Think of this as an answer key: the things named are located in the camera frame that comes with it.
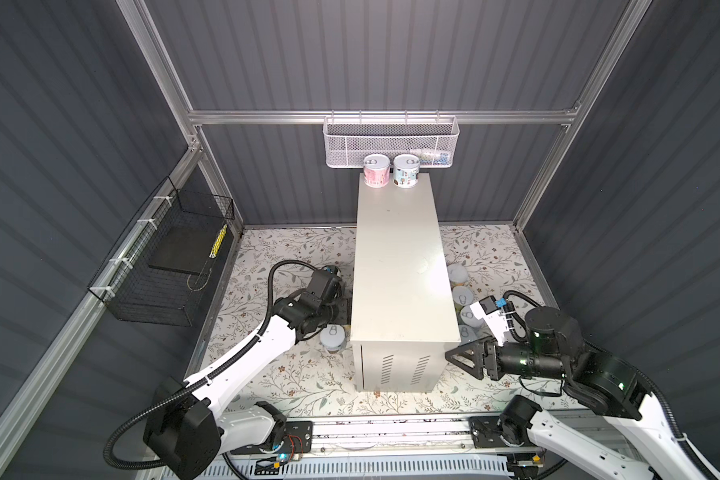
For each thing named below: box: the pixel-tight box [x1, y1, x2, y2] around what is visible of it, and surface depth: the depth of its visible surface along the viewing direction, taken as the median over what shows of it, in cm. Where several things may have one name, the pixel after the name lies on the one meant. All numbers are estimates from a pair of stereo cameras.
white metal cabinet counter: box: [350, 173, 461, 393], surface depth 68 cm
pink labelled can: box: [363, 153, 391, 189], surface depth 82 cm
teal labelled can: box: [393, 153, 420, 189], surface depth 82 cm
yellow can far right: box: [447, 263, 468, 284], surface depth 98 cm
